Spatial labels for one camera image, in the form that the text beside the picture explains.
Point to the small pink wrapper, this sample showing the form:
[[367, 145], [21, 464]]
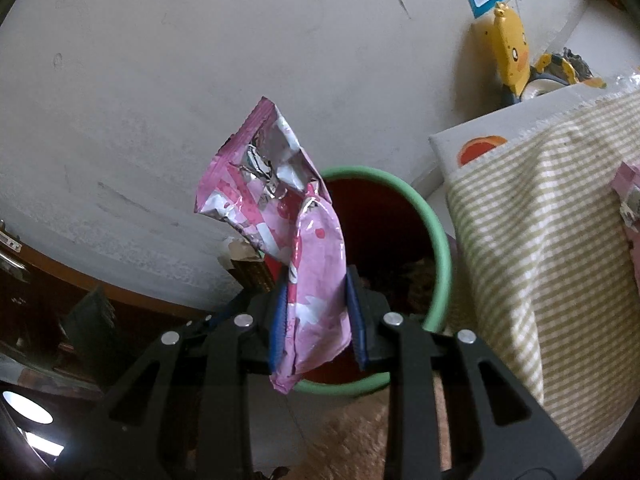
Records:
[[630, 200]]

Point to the pink snack packet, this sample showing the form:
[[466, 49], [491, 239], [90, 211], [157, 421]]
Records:
[[310, 255]]

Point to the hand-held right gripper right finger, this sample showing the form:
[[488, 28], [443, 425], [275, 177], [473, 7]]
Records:
[[357, 327]]

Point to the brown wooden cabinet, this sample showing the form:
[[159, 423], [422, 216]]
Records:
[[60, 300]]

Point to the green-rimmed red bin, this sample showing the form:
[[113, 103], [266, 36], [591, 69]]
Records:
[[395, 220]]

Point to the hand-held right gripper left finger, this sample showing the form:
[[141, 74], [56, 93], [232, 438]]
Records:
[[277, 327]]

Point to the green striped tablecloth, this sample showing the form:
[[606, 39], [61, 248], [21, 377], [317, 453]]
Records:
[[540, 240]]

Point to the beige fluffy rug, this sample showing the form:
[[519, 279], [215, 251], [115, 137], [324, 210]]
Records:
[[350, 435]]

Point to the yellow blue toy vehicle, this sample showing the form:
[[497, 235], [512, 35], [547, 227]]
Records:
[[555, 72]]

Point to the yellow duck toy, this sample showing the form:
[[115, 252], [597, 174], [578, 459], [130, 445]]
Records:
[[510, 45]]

